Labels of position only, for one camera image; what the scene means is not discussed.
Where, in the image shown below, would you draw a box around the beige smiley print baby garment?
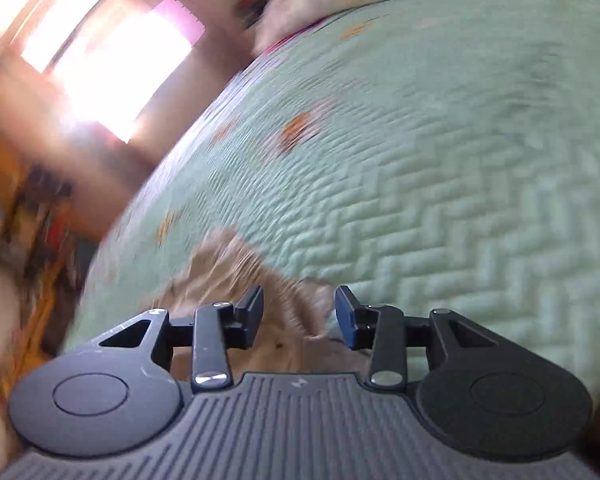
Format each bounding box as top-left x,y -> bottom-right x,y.
144,226 -> 374,386

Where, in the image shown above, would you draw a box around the green quilted bee bedspread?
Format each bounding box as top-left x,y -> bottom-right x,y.
67,0 -> 600,398

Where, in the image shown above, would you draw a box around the wooden bookshelf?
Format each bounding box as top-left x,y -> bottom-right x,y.
0,140 -> 76,401

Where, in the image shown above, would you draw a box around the pink window curtains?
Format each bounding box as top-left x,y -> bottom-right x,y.
0,0 -> 252,235

